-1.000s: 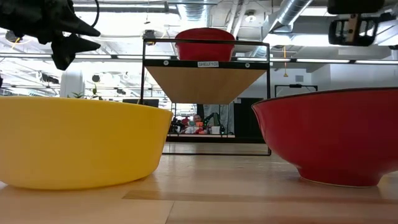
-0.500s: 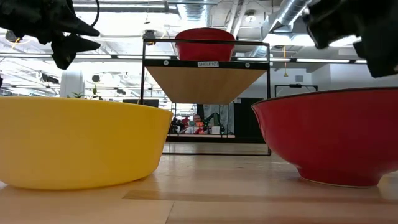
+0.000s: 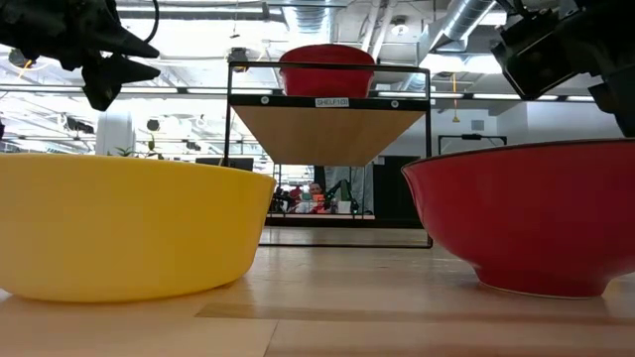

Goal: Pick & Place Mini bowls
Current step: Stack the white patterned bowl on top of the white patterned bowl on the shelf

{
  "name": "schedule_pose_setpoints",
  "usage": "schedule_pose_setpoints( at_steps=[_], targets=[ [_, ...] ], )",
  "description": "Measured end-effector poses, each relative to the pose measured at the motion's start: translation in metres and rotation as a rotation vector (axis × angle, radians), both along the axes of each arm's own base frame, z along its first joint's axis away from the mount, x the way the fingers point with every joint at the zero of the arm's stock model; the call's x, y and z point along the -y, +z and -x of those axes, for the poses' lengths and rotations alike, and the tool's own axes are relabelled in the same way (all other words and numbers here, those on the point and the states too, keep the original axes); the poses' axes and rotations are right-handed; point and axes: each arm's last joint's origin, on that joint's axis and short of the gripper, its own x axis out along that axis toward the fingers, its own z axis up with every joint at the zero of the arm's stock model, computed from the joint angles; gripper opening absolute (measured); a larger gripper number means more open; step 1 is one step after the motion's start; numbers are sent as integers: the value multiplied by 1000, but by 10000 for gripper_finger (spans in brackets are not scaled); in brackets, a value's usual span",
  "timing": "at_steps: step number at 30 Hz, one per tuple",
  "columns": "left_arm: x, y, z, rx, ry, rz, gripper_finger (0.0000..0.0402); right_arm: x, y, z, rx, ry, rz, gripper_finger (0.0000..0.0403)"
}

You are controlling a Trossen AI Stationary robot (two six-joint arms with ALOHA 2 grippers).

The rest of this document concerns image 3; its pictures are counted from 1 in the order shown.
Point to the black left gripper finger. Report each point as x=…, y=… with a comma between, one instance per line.
x=129, y=44
x=114, y=72

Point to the floral bowl with red outside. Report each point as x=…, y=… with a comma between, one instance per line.
x=536, y=218
x=327, y=74

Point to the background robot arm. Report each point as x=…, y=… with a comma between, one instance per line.
x=344, y=191

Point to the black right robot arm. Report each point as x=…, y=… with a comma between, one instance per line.
x=620, y=59

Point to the small green plant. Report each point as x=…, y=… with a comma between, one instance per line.
x=151, y=149

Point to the yellow plastic bowl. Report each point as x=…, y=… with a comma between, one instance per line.
x=124, y=223

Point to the person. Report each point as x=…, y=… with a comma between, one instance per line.
x=316, y=196
x=296, y=194

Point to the silver ceiling duct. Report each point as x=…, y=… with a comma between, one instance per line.
x=466, y=17

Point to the black background gantry frame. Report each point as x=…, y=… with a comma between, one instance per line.
x=471, y=137

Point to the wooden shelf with black frame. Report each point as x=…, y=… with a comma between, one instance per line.
x=327, y=134

